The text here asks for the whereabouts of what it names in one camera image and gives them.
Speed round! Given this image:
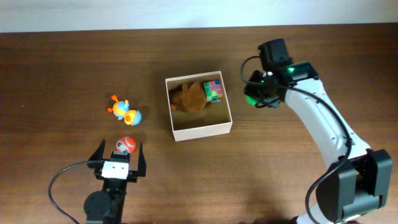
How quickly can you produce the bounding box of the pink cardboard box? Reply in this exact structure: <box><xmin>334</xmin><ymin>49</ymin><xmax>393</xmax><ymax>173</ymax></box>
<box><xmin>165</xmin><ymin>71</ymin><xmax>233</xmax><ymax>142</ymax></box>

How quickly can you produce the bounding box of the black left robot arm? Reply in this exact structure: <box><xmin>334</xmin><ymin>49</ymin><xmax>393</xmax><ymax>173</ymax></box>
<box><xmin>83</xmin><ymin>140</ymin><xmax>147</xmax><ymax>224</ymax></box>

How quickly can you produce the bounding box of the red white ball toy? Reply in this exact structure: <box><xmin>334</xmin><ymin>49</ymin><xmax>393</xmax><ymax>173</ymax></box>
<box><xmin>116</xmin><ymin>136</ymin><xmax>136</xmax><ymax>153</ymax></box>

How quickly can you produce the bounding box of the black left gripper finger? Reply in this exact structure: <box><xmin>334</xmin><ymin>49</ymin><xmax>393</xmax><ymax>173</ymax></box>
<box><xmin>88</xmin><ymin>139</ymin><xmax>106</xmax><ymax>161</ymax></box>
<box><xmin>137</xmin><ymin>143</ymin><xmax>147</xmax><ymax>177</ymax></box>

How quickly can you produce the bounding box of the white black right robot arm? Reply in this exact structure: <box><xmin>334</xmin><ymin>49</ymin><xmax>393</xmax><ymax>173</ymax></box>
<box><xmin>241</xmin><ymin>39</ymin><xmax>393</xmax><ymax>223</ymax></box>

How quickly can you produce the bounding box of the colourful puzzle cube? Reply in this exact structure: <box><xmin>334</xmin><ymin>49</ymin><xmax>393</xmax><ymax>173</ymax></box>
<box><xmin>203</xmin><ymin>80</ymin><xmax>223</xmax><ymax>103</ymax></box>

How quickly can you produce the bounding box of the orange blue duck toy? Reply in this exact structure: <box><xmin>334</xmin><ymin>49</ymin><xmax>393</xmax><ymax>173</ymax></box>
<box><xmin>107</xmin><ymin>95</ymin><xmax>142</xmax><ymax>126</ymax></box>

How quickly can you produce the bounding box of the green lattice ball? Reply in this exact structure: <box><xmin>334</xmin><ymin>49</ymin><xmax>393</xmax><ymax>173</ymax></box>
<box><xmin>246</xmin><ymin>95</ymin><xmax>257</xmax><ymax>106</ymax></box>

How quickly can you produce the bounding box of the brown plush chicken toy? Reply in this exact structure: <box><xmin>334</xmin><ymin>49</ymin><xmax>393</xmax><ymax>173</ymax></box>
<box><xmin>170</xmin><ymin>82</ymin><xmax>207</xmax><ymax>113</ymax></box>

